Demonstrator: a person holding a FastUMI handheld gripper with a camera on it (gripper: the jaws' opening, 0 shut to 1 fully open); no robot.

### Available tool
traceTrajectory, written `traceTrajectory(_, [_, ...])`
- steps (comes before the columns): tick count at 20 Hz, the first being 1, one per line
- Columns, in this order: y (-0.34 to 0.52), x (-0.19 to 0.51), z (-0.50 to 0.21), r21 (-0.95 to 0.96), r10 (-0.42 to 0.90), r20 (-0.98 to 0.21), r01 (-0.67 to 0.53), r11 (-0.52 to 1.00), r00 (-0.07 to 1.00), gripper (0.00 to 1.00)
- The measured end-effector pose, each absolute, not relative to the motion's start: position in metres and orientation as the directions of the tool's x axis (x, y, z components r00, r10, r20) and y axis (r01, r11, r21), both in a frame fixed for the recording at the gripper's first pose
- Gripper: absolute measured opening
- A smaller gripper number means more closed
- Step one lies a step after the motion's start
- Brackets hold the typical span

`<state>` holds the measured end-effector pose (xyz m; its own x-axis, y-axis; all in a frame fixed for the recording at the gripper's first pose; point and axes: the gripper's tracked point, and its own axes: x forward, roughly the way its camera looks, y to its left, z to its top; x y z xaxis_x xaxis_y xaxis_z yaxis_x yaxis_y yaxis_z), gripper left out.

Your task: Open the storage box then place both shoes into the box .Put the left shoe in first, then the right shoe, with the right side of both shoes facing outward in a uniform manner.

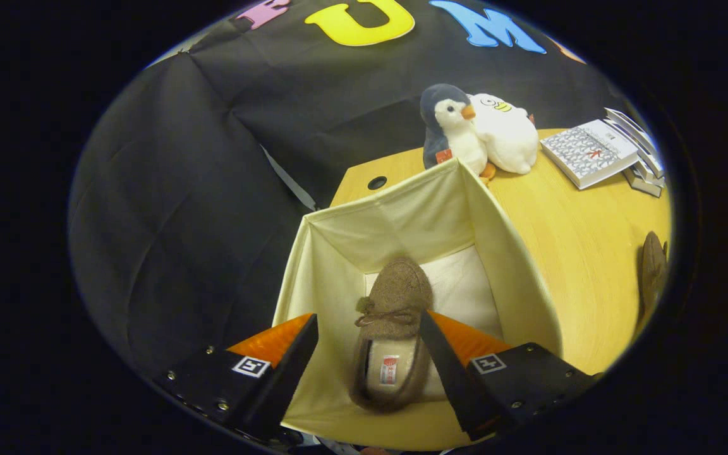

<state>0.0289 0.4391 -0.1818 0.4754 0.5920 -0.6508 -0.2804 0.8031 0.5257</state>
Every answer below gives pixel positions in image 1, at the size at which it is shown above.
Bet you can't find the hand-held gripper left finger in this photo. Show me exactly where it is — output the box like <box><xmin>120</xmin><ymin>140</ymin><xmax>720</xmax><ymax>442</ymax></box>
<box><xmin>152</xmin><ymin>313</ymin><xmax>320</xmax><ymax>443</ymax></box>

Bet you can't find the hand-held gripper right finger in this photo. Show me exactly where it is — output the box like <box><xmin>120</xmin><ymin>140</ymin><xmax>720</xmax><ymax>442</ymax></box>
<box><xmin>419</xmin><ymin>310</ymin><xmax>598</xmax><ymax>442</ymax></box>

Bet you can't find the brown fuzzy shoe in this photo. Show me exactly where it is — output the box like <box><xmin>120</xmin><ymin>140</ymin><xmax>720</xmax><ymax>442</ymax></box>
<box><xmin>639</xmin><ymin>231</ymin><xmax>669</xmax><ymax>317</ymax></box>
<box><xmin>348</xmin><ymin>256</ymin><xmax>434</xmax><ymax>415</ymax></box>

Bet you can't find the beige fabric storage box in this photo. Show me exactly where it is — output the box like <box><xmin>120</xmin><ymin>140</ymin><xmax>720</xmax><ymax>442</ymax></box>
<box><xmin>272</xmin><ymin>158</ymin><xmax>564</xmax><ymax>452</ymax></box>

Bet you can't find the white duck plush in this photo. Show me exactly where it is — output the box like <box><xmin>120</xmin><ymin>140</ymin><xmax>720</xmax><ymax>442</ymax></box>
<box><xmin>468</xmin><ymin>93</ymin><xmax>540</xmax><ymax>175</ymax></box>

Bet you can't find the white book with blue picture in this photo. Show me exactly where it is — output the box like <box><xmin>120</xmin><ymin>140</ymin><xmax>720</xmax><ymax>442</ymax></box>
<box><xmin>617</xmin><ymin>123</ymin><xmax>665</xmax><ymax>179</ymax></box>

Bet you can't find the grey patterned book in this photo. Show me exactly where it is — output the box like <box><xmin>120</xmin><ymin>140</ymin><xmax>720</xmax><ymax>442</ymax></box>
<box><xmin>540</xmin><ymin>119</ymin><xmax>640</xmax><ymax>190</ymax></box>

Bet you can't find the dark grey book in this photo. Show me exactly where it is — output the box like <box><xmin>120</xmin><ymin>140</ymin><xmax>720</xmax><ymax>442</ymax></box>
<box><xmin>622</xmin><ymin>167</ymin><xmax>663</xmax><ymax>198</ymax></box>

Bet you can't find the grey white penguin plush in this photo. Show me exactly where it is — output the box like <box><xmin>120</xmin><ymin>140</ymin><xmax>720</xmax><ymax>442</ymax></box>
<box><xmin>420</xmin><ymin>83</ymin><xmax>497</xmax><ymax>181</ymax></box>

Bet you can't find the black backdrop cloth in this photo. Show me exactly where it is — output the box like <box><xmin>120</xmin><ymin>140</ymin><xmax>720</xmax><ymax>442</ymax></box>
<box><xmin>67</xmin><ymin>0</ymin><xmax>630</xmax><ymax>380</ymax></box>

